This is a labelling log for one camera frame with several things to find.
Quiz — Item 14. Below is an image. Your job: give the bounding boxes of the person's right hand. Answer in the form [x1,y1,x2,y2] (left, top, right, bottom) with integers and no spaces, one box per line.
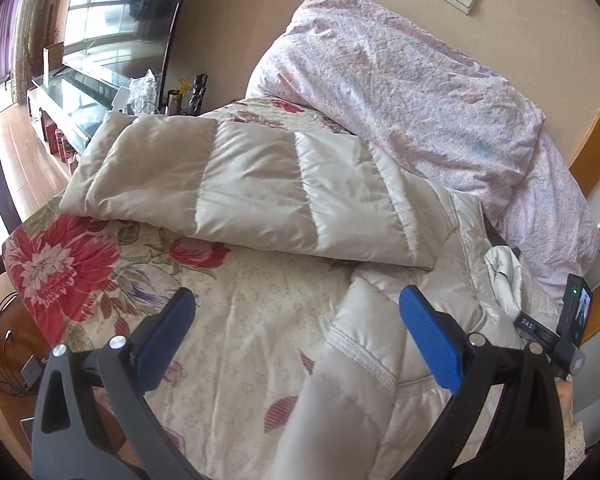
[555,379,573,429]

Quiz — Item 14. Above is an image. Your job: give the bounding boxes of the large flat screen television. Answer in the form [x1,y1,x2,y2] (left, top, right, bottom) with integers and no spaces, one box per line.
[62,0,183,108]

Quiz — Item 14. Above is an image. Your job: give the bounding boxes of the beige puffer down jacket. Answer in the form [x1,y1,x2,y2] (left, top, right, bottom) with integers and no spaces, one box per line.
[60,114,558,479]

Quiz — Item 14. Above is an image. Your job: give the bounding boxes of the clear plastic bag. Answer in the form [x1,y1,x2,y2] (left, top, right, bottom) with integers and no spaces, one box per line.
[128,68,158,115]

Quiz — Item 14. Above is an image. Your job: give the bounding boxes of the glass top tv cabinet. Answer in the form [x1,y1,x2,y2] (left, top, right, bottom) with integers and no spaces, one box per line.
[27,65,120,174]

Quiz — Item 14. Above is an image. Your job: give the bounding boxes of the black cables on floor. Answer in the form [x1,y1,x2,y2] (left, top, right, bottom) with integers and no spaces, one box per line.
[0,291,46,401]

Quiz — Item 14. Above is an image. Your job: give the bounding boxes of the floral quilted bedspread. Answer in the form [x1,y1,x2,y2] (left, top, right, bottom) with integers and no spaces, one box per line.
[2,96,361,480]

